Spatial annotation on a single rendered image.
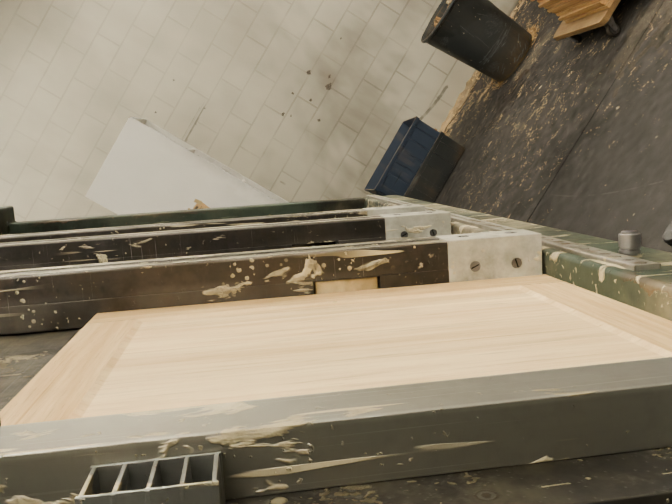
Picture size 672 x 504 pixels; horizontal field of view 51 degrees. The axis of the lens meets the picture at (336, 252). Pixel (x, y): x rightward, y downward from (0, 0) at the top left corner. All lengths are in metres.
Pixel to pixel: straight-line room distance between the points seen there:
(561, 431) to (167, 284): 0.56
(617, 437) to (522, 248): 0.51
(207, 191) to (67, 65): 2.04
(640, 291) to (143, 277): 0.55
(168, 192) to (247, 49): 1.82
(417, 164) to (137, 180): 1.91
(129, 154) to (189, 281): 3.82
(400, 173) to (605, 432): 4.64
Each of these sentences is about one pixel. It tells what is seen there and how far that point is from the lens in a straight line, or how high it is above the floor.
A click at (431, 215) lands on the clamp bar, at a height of 0.95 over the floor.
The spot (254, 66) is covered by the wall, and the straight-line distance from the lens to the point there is 6.03.
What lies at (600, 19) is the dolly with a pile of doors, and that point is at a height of 0.13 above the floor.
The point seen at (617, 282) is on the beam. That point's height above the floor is 0.90.
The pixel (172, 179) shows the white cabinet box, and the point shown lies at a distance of 4.65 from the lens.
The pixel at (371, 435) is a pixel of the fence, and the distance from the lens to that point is 0.42.
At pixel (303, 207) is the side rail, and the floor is 1.07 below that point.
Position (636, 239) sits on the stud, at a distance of 0.89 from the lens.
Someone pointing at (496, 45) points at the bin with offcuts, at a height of 0.22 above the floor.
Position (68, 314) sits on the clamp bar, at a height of 1.39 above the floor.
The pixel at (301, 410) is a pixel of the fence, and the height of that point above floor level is 1.19.
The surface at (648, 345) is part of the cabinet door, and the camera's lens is 0.64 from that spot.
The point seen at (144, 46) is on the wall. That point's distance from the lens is 6.11.
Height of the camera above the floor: 1.29
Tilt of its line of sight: 10 degrees down
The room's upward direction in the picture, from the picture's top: 60 degrees counter-clockwise
